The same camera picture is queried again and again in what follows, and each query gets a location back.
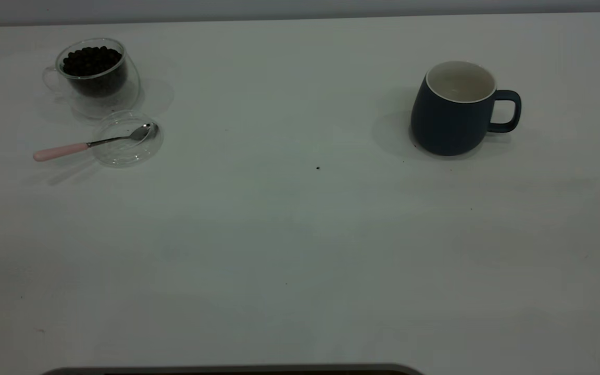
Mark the dark grey ceramic mug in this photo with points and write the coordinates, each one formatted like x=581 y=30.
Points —
x=446 y=127

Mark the clear glass lid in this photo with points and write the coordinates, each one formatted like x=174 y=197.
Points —
x=128 y=151

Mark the double-walled glass cup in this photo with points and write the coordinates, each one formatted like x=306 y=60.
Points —
x=123 y=99

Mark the dark coffee beans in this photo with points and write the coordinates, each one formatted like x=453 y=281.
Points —
x=94 y=65

